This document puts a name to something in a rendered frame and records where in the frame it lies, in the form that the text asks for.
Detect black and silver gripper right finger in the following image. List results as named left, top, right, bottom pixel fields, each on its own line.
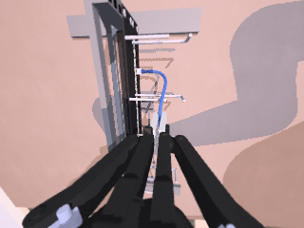
left=148, top=112, right=266, bottom=228

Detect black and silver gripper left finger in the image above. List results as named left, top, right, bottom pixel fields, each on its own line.
left=22, top=112, right=159, bottom=228

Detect grey metal cable rack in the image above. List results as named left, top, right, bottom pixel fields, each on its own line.
left=66, top=0, right=202, bottom=152

